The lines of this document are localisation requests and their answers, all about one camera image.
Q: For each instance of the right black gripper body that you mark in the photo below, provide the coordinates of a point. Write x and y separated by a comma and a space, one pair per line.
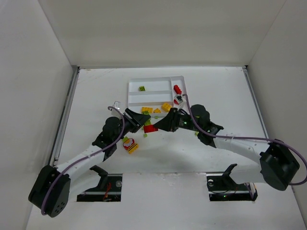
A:
173, 120

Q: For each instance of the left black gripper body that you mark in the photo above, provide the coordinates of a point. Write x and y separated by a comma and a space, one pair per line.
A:
131, 120

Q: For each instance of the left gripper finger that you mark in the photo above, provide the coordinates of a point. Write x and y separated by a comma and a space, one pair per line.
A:
137, 127
137, 118

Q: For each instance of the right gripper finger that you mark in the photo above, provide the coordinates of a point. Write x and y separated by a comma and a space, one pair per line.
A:
173, 113
164, 124

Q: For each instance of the yellow lego brick large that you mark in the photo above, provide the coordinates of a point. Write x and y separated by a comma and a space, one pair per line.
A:
166, 107

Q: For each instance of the red lego brick large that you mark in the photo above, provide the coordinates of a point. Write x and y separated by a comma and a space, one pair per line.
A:
150, 128

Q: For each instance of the small yellow lego brick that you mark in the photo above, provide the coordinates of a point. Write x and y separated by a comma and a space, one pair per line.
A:
157, 110

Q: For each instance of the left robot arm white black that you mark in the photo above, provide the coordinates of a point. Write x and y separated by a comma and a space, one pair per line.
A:
54, 184

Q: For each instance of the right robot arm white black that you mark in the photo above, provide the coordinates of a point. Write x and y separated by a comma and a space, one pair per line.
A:
273, 162

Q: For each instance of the red white flower lego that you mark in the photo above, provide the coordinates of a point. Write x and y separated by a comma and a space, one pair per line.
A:
128, 143

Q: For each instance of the white divided sorting tray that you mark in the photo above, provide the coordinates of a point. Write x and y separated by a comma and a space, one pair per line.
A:
158, 91

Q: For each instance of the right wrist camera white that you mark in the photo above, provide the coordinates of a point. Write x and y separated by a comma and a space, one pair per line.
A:
180, 99

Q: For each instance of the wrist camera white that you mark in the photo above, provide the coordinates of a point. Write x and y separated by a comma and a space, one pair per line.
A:
180, 99
117, 105

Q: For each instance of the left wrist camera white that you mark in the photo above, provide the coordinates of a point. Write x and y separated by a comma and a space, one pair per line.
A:
117, 105

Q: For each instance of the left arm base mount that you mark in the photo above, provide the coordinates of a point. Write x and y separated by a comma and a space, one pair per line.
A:
108, 189

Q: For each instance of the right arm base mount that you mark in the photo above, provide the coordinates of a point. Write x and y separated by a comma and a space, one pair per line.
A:
221, 187

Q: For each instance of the right aluminium rail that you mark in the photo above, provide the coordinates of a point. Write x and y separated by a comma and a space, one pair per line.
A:
252, 118

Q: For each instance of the aluminium rail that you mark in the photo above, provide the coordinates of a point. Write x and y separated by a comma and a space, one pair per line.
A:
252, 118
59, 137

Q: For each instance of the left aluminium rail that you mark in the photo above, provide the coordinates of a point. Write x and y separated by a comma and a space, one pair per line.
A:
59, 137

